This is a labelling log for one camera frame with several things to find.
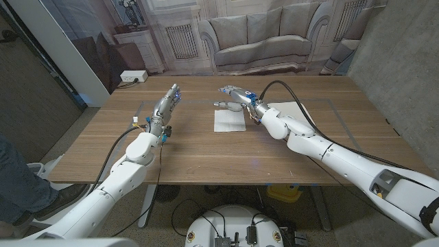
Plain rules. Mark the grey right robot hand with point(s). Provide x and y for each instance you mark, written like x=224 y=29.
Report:
x=243 y=97

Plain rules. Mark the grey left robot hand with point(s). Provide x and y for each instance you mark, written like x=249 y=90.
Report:
x=164 y=108

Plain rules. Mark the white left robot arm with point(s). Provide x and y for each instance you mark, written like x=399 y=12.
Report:
x=120 y=178

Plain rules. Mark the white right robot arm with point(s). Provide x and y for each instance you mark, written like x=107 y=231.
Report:
x=343 y=161

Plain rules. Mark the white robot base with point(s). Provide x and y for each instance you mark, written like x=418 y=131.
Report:
x=233 y=219

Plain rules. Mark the white square paper plate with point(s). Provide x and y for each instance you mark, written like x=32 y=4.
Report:
x=288 y=108

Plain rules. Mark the white power strip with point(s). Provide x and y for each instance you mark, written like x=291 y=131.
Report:
x=133 y=75

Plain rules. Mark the printed living room backdrop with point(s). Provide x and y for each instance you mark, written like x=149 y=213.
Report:
x=264 y=34

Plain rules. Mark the black round fan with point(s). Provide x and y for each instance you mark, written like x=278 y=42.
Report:
x=167 y=193

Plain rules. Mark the white table leg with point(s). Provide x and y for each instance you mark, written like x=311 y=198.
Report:
x=147 y=206
x=320 y=209

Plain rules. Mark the yellow object under table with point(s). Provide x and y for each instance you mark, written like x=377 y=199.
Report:
x=283 y=193

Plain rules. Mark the dark brown shoe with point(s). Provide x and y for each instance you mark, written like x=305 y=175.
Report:
x=65 y=197

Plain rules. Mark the white plastic floor base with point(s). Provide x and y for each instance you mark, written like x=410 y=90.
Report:
x=37 y=169

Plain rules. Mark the person's leg in jeans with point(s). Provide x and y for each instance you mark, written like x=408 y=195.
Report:
x=20 y=185

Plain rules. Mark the white robot chest shell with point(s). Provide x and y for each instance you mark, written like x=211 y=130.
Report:
x=68 y=242

